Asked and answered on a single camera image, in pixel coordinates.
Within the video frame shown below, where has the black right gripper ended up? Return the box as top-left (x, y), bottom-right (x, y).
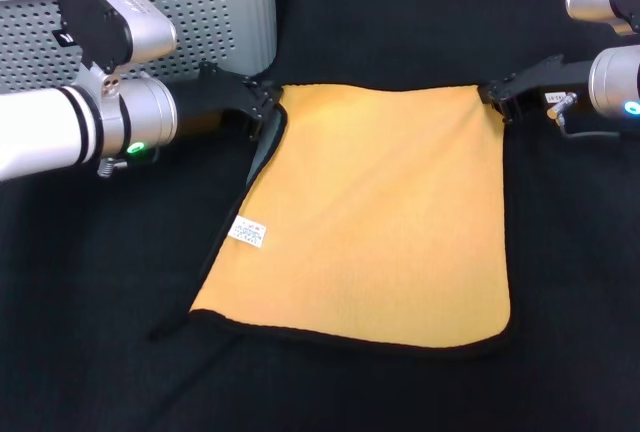
top-left (478, 54), bottom-right (594, 126)

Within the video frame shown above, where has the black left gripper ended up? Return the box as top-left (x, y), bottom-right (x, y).
top-left (172, 62), bottom-right (283, 141)

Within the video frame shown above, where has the yellow grey towel black trim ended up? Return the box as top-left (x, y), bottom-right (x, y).
top-left (188, 82), bottom-right (515, 359)

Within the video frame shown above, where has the grey perforated plastic storage box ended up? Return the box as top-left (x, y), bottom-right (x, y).
top-left (0, 0), bottom-right (279, 96)

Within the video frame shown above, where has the white towel label tag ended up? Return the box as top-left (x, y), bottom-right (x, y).
top-left (227, 213), bottom-right (269, 249)

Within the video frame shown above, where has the black tablecloth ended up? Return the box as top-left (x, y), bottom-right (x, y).
top-left (0, 0), bottom-right (640, 432)

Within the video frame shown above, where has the silver plug connector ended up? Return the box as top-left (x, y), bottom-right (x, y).
top-left (546, 92), bottom-right (579, 121)

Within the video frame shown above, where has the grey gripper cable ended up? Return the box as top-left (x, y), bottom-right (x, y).
top-left (558, 119), bottom-right (627, 143)

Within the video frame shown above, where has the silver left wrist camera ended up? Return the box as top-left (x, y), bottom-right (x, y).
top-left (52, 0), bottom-right (179, 74)

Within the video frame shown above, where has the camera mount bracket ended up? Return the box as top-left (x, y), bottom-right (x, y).
top-left (51, 26), bottom-right (122, 103)

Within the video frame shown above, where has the silver cable clamp fitting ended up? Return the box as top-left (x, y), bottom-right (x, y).
top-left (96, 155), bottom-right (129, 179)

